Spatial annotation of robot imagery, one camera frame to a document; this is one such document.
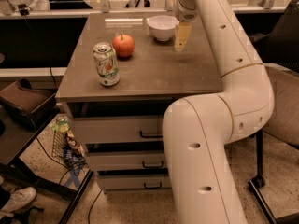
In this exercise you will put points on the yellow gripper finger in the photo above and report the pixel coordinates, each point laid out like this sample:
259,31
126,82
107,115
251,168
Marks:
182,32

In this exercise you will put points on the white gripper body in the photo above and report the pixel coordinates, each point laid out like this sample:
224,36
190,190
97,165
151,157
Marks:
184,11

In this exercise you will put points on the white ceramic bowl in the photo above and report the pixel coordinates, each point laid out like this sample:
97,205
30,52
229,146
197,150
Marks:
162,27

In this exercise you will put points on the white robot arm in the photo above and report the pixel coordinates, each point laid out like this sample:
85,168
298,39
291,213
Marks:
197,128

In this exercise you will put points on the green 7up soda can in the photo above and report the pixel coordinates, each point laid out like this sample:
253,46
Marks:
105,61

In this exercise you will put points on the orange red apple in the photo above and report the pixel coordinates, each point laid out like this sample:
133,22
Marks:
124,45

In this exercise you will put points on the grey drawer cabinet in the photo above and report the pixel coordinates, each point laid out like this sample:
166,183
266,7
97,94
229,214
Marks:
150,80

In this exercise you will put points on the beige fabric office chair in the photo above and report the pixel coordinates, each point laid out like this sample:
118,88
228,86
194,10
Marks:
280,47

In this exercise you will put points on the top cabinet drawer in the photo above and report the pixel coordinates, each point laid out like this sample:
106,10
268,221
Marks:
117,129

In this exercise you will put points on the cabinet drawer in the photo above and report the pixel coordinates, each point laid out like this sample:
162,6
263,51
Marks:
117,129
127,160
120,182

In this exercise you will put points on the middle cabinet drawer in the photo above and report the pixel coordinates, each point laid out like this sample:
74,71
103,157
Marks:
127,160

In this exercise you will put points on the bottom cabinet drawer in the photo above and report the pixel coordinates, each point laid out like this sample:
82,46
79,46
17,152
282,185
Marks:
120,182

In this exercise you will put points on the brown leather bag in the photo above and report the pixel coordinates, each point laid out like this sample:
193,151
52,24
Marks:
30,107

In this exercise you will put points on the dark side table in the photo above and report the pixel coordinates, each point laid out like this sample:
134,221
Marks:
13,142

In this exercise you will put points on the white sneaker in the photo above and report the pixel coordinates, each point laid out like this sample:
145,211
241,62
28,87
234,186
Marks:
12,201

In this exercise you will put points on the wire basket with snacks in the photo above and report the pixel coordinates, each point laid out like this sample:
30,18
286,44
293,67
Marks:
65,148

